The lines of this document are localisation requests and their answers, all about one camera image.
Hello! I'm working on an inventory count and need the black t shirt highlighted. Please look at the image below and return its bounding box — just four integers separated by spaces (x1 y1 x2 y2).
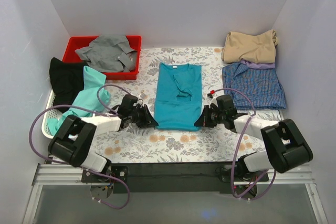
49 57 87 105

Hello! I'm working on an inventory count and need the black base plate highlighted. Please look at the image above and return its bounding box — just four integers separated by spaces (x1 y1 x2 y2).
81 165 129 184
215 165 262 182

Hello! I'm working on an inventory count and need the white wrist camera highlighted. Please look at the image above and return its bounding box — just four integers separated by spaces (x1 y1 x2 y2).
207 90 218 106
137 93 147 107

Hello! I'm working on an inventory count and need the grey shirt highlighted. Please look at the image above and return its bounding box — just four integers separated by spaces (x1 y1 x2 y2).
75 35 137 72

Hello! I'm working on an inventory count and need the lilac purple shirt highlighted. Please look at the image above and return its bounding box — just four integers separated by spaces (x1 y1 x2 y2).
240 60 275 69

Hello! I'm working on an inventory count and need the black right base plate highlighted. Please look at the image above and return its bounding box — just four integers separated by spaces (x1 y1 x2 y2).
215 165 262 182

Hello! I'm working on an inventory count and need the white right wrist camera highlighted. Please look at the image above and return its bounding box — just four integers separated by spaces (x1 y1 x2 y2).
207 90 218 106

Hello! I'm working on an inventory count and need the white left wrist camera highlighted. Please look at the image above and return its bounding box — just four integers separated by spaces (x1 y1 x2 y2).
137 93 147 107

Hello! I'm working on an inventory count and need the beige t shirt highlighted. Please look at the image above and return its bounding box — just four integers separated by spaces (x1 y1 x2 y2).
222 29 279 64

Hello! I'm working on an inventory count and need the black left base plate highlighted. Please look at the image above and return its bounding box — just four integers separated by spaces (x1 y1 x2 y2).
81 165 129 184

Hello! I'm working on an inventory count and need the white plastic basket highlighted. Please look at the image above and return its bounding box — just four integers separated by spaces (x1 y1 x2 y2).
41 90 79 140

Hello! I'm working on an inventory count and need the teal blue t shirt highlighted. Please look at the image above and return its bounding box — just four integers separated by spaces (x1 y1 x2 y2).
154 63 202 132

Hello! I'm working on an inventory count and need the red plastic tray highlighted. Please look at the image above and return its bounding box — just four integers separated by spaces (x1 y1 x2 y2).
62 35 142 80

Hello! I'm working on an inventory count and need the aluminium rail frame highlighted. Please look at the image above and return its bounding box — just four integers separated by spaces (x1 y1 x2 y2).
23 162 328 223

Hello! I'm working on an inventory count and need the mint green t shirt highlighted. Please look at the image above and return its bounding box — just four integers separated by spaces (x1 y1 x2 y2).
46 66 112 134

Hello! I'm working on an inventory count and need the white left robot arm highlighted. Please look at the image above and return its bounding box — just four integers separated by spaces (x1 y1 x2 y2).
48 94 159 182

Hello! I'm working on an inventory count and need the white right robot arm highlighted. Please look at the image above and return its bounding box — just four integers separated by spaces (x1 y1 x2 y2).
194 95 313 181

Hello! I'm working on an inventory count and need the blue checked shirt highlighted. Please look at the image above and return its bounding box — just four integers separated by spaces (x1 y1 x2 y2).
222 63 286 110

